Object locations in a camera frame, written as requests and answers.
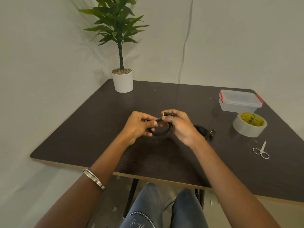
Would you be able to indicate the person's left hand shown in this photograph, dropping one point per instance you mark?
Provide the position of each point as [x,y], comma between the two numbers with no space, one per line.
[135,127]

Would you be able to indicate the person's right hand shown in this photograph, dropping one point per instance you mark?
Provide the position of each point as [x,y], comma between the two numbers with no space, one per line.
[184,130]

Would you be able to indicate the person's left thumb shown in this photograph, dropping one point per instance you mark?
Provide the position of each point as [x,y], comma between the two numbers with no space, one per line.
[151,123]

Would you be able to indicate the person's right thumb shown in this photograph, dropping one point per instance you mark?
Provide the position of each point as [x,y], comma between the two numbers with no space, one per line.
[164,115]

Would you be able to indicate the person's left forearm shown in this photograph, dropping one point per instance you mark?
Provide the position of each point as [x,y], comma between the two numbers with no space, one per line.
[95,178]

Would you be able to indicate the person's right forearm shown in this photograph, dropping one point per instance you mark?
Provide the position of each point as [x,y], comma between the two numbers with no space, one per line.
[228,185]

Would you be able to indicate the white plant pot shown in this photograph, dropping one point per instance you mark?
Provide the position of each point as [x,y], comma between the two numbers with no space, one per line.
[122,81]

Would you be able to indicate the clear plastic box red clips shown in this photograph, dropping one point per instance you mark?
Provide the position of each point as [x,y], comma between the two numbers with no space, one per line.
[238,102]

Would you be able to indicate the black table leg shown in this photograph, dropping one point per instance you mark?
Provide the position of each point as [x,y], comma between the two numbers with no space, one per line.
[130,197]
[200,198]

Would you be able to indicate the person's left leg in jeans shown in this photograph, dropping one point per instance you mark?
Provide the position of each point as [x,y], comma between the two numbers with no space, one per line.
[144,208]

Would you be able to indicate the person's leg in jeans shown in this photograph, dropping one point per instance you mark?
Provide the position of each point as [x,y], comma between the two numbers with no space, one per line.
[144,208]
[188,210]

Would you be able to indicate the clear tape roll yellow core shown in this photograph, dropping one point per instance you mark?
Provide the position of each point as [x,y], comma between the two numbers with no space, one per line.
[249,125]

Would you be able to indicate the person's right leg in jeans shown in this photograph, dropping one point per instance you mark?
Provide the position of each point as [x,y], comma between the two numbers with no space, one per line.
[188,210]

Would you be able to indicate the green artificial plant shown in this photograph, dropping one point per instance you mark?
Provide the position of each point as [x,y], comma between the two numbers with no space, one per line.
[116,23]

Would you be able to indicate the small silver scissors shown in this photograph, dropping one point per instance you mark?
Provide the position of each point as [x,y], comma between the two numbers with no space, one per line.
[262,151]

